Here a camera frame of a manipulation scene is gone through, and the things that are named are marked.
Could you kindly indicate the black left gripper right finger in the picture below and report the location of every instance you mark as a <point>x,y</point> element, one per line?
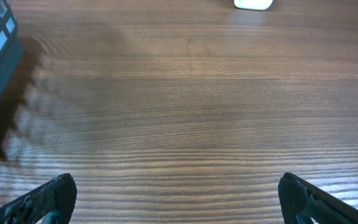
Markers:
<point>303,203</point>

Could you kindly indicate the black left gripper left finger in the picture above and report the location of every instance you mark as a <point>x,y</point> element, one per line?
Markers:
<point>52,202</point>

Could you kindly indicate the white barcode scanner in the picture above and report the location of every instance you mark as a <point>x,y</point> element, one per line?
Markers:
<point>257,5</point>

